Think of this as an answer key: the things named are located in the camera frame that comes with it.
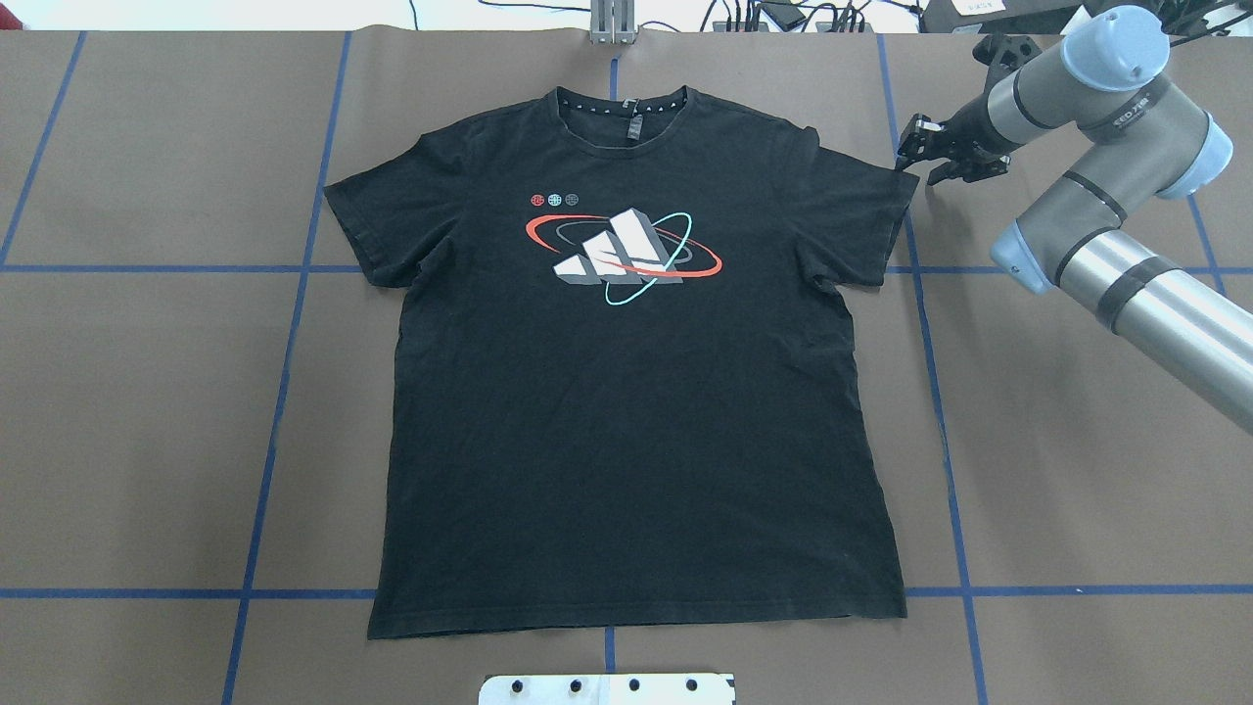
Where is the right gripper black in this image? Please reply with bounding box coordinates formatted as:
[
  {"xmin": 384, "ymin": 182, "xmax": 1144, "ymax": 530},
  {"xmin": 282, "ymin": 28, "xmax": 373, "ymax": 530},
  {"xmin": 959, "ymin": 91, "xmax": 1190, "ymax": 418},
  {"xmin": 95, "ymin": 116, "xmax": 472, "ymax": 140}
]
[{"xmin": 895, "ymin": 95, "xmax": 1012, "ymax": 187}]

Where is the black graphic t-shirt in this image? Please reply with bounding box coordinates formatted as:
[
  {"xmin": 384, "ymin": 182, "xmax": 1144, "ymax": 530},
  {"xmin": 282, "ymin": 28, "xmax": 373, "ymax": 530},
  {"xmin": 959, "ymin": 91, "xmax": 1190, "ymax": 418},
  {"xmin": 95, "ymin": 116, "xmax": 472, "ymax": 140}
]
[{"xmin": 325, "ymin": 86, "xmax": 918, "ymax": 639}]

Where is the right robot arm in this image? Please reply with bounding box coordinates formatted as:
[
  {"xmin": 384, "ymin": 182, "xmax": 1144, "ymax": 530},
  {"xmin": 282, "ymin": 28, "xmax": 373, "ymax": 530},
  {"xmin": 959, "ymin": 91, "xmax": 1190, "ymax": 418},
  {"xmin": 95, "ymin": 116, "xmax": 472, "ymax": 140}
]
[{"xmin": 896, "ymin": 4, "xmax": 1252, "ymax": 430}]

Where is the aluminium frame post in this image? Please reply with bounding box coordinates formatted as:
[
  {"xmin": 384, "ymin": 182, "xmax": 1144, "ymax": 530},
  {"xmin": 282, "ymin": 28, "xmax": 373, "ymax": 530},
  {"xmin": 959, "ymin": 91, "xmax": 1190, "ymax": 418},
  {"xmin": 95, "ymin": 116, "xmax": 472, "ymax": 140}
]
[{"xmin": 589, "ymin": 0, "xmax": 638, "ymax": 45}]

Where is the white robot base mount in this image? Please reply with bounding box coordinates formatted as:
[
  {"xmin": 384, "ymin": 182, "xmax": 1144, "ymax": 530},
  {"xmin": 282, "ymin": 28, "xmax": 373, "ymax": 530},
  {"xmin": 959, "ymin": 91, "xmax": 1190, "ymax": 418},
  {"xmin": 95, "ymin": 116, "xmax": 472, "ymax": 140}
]
[{"xmin": 477, "ymin": 671, "xmax": 738, "ymax": 704}]

